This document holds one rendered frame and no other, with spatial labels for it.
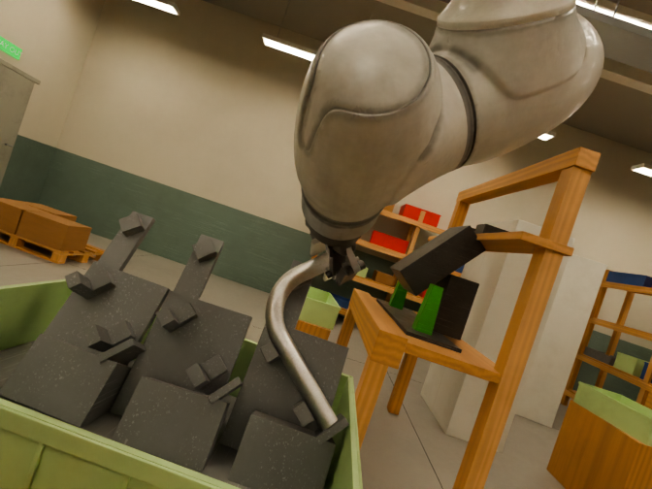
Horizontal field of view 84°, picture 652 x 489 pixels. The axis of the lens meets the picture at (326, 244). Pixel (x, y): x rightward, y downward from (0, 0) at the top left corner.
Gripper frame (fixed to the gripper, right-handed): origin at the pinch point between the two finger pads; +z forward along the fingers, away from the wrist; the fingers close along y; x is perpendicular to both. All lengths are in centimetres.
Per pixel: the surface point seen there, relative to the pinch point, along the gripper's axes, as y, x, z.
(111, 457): -13.0, 30.1, -19.4
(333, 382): -18.3, 7.4, 5.7
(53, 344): 5.7, 42.6, 0.7
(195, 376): -8.0, 25.6, -0.1
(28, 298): 19, 49, 10
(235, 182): 325, -28, 529
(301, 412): -19.4, 13.9, 0.1
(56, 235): 239, 190, 345
